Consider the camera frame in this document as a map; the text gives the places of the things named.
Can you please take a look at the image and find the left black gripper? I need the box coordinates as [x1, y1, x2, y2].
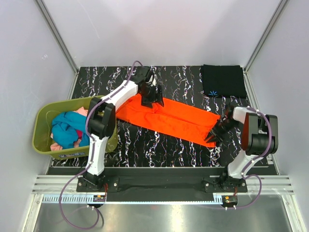
[140, 85, 164, 109]

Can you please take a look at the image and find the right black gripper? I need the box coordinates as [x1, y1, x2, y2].
[206, 119, 240, 144]

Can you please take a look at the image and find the orange t shirt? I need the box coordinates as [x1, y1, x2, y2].
[116, 94, 220, 147]

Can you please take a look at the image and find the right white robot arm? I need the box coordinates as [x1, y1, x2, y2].
[205, 104, 279, 192]

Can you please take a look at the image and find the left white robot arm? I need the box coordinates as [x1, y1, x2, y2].
[82, 66, 164, 191]

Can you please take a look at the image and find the folded black t shirt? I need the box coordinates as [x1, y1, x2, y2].
[200, 64, 247, 98]

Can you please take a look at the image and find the pink t shirt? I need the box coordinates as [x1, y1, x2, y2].
[74, 107, 88, 117]

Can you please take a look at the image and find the dark red t shirt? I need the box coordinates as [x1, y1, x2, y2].
[76, 130, 83, 141]

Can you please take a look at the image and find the teal t shirt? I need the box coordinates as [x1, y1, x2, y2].
[51, 111, 90, 149]

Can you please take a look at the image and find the olive green plastic basket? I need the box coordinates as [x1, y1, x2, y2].
[32, 97, 118, 160]

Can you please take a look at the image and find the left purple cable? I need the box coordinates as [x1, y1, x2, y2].
[58, 60, 145, 229]

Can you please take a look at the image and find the purple cable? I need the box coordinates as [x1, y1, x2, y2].
[58, 60, 145, 229]
[241, 106, 272, 210]

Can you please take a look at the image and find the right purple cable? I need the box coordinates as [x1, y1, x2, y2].
[241, 106, 272, 210]

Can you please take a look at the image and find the left aluminium corner post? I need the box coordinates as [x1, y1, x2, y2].
[33, 0, 79, 74]

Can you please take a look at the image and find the aluminium corner post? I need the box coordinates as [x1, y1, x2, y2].
[243, 0, 290, 73]
[33, 0, 79, 74]

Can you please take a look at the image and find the aluminium frame rail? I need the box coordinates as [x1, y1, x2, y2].
[31, 175, 80, 194]

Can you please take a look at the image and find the right aluminium corner post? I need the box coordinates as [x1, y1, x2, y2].
[243, 0, 290, 73]

